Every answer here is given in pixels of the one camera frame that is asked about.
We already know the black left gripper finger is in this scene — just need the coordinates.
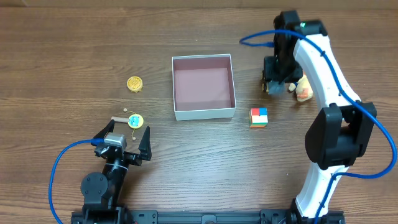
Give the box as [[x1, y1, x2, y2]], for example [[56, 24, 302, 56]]
[[93, 119, 115, 139], [138, 126, 152, 161]]

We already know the yellow and grey toy truck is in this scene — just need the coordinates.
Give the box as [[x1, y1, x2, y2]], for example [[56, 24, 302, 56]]
[[262, 81, 285, 95]]

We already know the cream plush animal toy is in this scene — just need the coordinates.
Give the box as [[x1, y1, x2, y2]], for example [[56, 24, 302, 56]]
[[288, 74, 313, 102]]

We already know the yellow round ridged toy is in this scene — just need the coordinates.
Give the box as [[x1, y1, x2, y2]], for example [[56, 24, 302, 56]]
[[126, 76, 143, 93]]

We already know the multicoloured puzzle cube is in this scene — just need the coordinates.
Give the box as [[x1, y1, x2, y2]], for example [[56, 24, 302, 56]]
[[249, 108, 268, 128]]

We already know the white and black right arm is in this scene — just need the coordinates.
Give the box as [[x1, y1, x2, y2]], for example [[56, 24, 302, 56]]
[[262, 11, 377, 223]]

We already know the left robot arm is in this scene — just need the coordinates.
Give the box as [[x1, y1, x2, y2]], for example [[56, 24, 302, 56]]
[[71, 119, 152, 224]]

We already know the small wooden rattle drum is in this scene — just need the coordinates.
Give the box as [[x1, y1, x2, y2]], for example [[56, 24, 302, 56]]
[[111, 108, 144, 141]]

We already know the white square cardboard box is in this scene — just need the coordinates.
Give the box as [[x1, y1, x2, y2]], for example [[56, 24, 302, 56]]
[[172, 54, 236, 121]]

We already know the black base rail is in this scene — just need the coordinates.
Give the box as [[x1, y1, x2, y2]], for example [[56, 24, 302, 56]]
[[70, 208, 345, 224]]

